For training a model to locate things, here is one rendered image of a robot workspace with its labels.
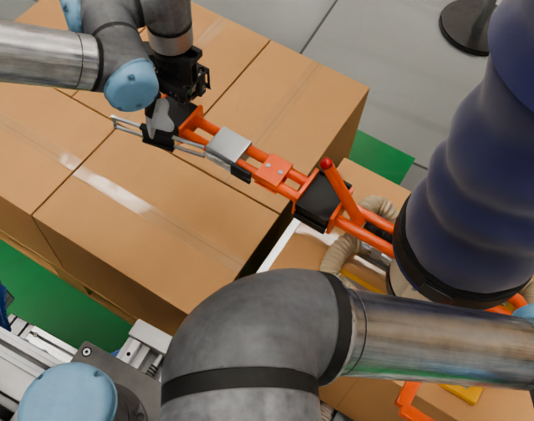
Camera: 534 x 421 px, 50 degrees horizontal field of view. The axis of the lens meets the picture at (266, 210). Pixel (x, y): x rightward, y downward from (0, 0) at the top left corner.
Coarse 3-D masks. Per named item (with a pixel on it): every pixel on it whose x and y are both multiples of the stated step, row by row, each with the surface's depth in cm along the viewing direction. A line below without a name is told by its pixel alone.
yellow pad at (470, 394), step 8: (344, 272) 114; (352, 280) 112; (360, 280) 113; (360, 288) 111; (368, 288) 112; (376, 288) 112; (440, 384) 104; (448, 384) 104; (456, 392) 103; (464, 392) 103; (472, 392) 103; (480, 392) 103; (464, 400) 104; (472, 400) 102
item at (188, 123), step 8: (168, 96) 116; (176, 104) 115; (192, 104) 116; (200, 104) 116; (168, 112) 114; (176, 112) 114; (184, 112) 114; (192, 112) 115; (200, 112) 116; (176, 120) 113; (184, 120) 114; (192, 120) 115; (176, 128) 113; (184, 128) 113; (192, 128) 117
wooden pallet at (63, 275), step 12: (348, 156) 230; (12, 240) 217; (24, 252) 215; (36, 252) 202; (48, 264) 213; (60, 276) 210; (72, 276) 198; (84, 288) 202; (96, 300) 207; (108, 300) 194; (120, 312) 205; (132, 324) 203
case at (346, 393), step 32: (384, 192) 126; (288, 256) 117; (320, 256) 117; (352, 256) 118; (384, 288) 114; (352, 384) 119; (384, 384) 109; (352, 416) 137; (384, 416) 124; (448, 416) 103; (480, 416) 103; (512, 416) 103
